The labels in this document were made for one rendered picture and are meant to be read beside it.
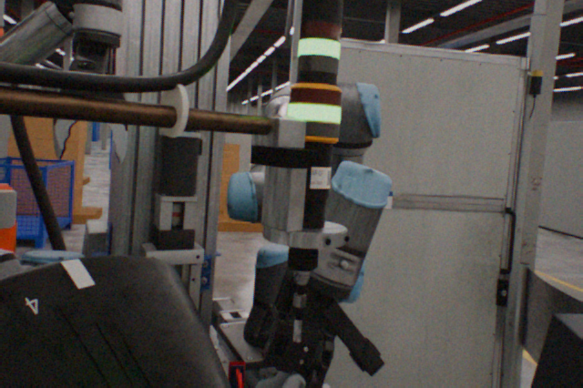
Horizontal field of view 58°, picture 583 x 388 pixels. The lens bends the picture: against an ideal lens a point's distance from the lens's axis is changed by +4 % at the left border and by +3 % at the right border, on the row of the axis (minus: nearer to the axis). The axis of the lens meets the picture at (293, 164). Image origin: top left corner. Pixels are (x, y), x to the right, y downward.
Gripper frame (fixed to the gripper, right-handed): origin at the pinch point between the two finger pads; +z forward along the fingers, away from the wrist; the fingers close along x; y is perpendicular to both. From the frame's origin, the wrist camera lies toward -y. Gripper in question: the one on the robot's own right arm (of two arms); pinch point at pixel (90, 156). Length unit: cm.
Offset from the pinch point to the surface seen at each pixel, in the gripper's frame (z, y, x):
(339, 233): 2, -53, -27
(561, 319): 23, -13, -83
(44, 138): 24, 734, 180
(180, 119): -6, -59, -14
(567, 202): 83, 787, -769
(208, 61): -10, -57, -16
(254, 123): -6, -55, -20
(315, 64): -11, -52, -24
